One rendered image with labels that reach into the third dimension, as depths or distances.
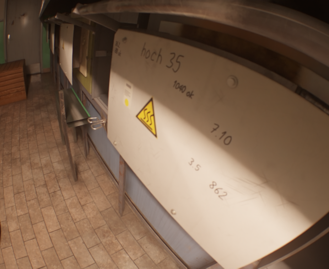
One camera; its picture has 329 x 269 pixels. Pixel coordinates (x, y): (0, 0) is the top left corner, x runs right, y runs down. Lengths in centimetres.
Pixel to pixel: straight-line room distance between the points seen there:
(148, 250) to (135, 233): 17
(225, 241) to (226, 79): 32
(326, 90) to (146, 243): 139
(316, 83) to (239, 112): 16
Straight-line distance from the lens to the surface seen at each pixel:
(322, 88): 34
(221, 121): 27
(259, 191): 28
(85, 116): 131
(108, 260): 138
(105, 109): 103
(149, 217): 113
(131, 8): 25
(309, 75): 34
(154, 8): 20
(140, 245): 141
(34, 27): 492
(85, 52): 123
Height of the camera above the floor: 135
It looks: 34 degrees down
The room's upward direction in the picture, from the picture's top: 14 degrees clockwise
